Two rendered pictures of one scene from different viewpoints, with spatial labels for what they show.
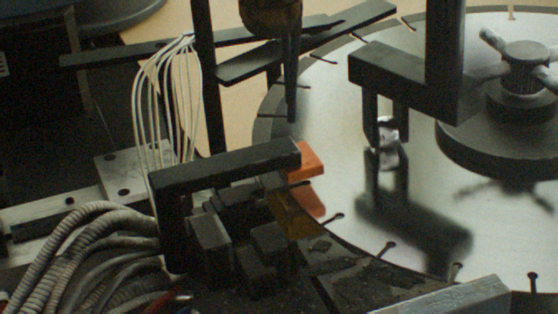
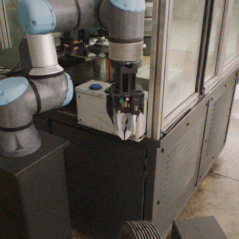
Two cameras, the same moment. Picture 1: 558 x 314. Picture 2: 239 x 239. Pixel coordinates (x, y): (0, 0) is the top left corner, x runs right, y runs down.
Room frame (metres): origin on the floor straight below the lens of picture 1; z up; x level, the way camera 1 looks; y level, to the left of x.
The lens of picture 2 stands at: (-0.34, -1.36, 1.29)
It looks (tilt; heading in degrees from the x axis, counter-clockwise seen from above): 27 degrees down; 50
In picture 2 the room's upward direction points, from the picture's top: straight up
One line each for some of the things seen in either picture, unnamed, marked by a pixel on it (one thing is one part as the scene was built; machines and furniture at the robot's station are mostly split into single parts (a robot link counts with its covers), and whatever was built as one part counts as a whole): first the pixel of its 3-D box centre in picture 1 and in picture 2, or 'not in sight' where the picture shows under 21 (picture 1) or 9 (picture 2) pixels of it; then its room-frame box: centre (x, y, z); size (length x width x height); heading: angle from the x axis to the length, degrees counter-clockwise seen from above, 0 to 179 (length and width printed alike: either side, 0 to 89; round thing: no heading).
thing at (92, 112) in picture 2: not in sight; (113, 109); (0.32, -0.54, 0.82); 0.28 x 0.11 x 0.15; 108
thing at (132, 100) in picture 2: not in sight; (126, 86); (0.10, -0.86, 1.05); 0.09 x 0.08 x 0.12; 57
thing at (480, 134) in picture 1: (521, 105); (98, 46); (0.53, -0.16, 0.96); 0.11 x 0.11 x 0.03
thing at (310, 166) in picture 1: (239, 204); (68, 45); (0.48, 0.03, 0.95); 0.10 x 0.03 x 0.07; 108
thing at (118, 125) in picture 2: not in sight; (119, 126); (0.09, -0.85, 0.94); 0.06 x 0.03 x 0.09; 57
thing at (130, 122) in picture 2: not in sight; (131, 126); (0.12, -0.86, 0.94); 0.06 x 0.03 x 0.09; 57
